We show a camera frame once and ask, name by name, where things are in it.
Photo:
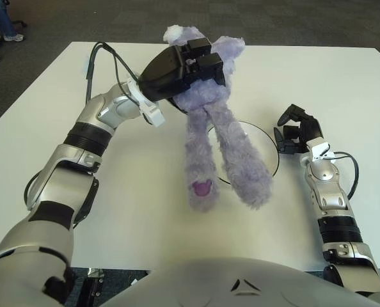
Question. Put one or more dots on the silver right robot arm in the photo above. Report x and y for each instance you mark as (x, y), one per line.
(327, 198)

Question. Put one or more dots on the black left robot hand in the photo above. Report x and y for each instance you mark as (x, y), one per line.
(164, 73)

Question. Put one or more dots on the black office chair base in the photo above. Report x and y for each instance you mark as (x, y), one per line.
(20, 23)

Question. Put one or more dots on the white plate with black rim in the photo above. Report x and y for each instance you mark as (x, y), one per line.
(263, 150)

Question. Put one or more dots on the purple plush bear doll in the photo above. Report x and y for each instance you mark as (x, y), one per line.
(206, 134)

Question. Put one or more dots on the silver robot torso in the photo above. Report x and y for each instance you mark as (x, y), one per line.
(209, 288)

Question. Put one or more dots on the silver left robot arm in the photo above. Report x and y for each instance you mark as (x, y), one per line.
(65, 166)

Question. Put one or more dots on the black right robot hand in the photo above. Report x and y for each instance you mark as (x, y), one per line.
(310, 129)

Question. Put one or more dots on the dark frame under table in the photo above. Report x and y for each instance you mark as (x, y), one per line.
(93, 288)

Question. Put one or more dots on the person's leg in jeans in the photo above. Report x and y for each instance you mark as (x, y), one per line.
(3, 17)

